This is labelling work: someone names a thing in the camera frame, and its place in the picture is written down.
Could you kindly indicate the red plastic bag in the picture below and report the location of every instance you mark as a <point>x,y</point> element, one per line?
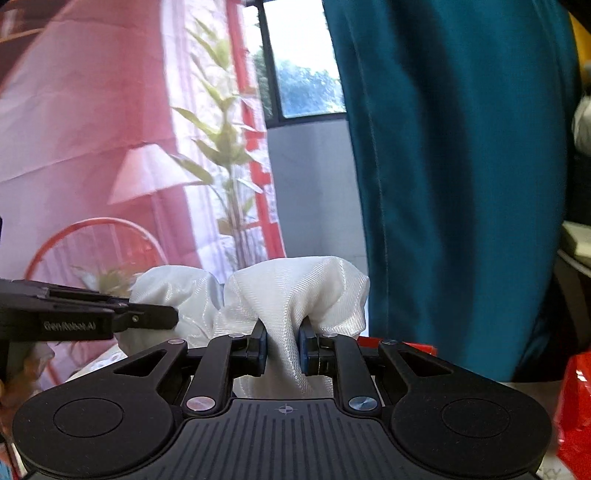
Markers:
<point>577,415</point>

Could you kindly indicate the yellow curtain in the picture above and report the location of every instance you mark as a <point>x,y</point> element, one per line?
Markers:
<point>581,50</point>

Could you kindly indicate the teal curtain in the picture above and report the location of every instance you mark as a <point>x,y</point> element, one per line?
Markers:
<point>461,184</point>

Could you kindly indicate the sticky note pad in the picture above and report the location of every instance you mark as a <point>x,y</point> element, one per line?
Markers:
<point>577,237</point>

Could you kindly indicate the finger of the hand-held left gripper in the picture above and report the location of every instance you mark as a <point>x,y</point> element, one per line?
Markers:
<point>147,317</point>
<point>83,297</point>

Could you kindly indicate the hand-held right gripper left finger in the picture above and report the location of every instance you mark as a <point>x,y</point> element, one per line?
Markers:
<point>261,350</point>

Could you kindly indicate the red cardboard box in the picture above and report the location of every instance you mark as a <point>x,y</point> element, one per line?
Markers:
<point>415,347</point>

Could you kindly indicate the white woven cloth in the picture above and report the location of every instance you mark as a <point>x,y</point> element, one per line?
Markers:
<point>295,290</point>

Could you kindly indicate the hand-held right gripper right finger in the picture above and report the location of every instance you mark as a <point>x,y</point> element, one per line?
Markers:
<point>305,350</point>

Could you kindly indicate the window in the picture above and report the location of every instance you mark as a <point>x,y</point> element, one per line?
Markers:
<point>309,83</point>

